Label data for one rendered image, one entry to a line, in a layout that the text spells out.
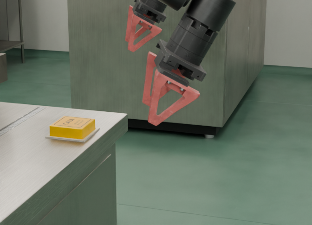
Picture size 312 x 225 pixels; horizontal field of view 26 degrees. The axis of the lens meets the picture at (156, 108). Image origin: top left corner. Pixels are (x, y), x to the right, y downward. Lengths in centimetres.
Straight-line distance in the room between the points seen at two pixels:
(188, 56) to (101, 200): 58
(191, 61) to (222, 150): 291
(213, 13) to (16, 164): 47
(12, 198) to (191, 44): 37
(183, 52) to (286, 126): 339
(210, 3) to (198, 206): 227
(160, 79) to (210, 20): 11
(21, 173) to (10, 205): 13
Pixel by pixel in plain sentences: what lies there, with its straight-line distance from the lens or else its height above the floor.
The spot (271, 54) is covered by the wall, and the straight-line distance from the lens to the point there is 568.
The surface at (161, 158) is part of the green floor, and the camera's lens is 372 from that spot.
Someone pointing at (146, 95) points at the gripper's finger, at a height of 105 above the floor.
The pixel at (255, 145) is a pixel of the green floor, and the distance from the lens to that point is 396.
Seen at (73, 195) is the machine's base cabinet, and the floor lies 81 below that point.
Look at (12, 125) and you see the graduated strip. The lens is 142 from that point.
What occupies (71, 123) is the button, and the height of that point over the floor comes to 92.
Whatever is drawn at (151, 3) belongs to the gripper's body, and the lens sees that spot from 144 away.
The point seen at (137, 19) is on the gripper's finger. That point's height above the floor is 111.
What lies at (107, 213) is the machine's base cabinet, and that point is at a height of 69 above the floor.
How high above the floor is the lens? 134
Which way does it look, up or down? 17 degrees down
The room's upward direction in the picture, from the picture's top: straight up
